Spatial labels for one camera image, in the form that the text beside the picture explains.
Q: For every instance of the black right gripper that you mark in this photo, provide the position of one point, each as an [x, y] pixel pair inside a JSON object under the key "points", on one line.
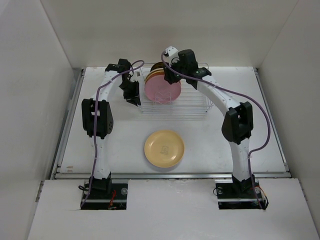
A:
{"points": [[169, 78]]}

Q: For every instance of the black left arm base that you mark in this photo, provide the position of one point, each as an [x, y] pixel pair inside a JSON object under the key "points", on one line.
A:
{"points": [[104, 195]]}

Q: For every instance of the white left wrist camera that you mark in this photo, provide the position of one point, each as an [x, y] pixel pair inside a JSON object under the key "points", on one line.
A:
{"points": [[136, 76]]}

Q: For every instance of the pink plastic plate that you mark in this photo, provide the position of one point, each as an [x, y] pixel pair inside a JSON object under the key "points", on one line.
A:
{"points": [[160, 91]]}

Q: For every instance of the aluminium table frame rail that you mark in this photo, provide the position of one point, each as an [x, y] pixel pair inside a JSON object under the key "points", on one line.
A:
{"points": [[207, 155]]}

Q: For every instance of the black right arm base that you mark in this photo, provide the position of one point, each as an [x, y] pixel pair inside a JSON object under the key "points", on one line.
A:
{"points": [[234, 195]]}

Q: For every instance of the yellow plastic plate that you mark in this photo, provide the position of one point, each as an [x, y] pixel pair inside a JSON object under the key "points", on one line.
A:
{"points": [[164, 148]]}

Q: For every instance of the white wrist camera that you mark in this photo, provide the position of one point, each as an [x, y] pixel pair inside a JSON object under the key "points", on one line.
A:
{"points": [[171, 55], [136, 76]]}

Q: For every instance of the yellow patterned plate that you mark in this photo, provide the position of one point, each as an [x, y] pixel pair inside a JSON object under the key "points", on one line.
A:
{"points": [[159, 66]]}

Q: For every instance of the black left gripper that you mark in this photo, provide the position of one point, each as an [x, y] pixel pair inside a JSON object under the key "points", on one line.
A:
{"points": [[133, 97]]}

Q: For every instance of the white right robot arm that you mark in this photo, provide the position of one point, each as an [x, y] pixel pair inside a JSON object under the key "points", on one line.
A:
{"points": [[237, 124]]}

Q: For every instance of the white wire dish rack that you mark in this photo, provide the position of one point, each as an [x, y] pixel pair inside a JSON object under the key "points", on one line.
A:
{"points": [[175, 100]]}

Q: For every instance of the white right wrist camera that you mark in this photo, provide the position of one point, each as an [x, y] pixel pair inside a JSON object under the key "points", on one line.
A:
{"points": [[171, 55]]}

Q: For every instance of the cream plastic plate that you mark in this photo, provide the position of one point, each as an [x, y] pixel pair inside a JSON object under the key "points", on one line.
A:
{"points": [[154, 73]]}

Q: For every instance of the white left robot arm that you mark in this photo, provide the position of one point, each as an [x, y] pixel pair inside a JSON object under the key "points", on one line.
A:
{"points": [[97, 117]]}

